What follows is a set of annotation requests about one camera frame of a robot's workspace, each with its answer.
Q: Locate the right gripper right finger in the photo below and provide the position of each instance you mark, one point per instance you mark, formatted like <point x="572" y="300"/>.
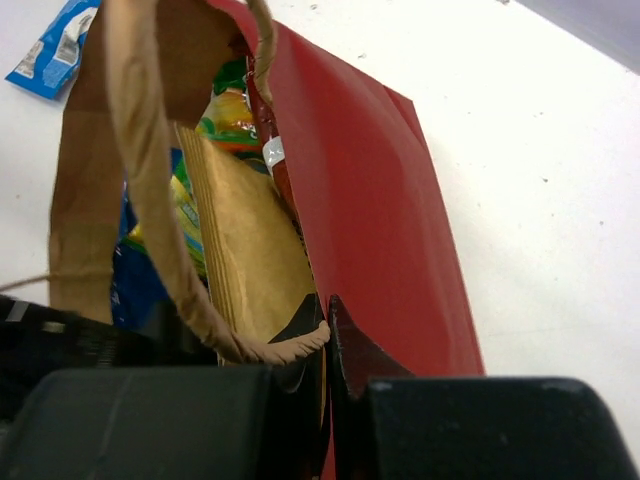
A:
<point x="391" y="424"/>

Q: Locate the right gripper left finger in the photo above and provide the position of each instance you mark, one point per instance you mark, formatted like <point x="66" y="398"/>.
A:
<point x="171" y="422"/>

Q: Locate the tan chips bag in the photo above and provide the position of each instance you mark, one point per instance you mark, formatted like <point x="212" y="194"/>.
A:
<point x="257" y="268"/>

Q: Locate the blue Doritos bag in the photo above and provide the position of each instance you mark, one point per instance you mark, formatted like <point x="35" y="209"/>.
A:
<point x="135" y="286"/>

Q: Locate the red brown paper bag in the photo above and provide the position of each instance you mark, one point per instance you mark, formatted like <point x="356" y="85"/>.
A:
<point x="372" y="214"/>

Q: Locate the green yellow snack packet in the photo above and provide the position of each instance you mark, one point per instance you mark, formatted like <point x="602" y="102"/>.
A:
<point x="228" y="122"/>

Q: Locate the small blue white snack packet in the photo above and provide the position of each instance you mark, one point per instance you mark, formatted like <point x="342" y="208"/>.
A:
<point x="56" y="55"/>

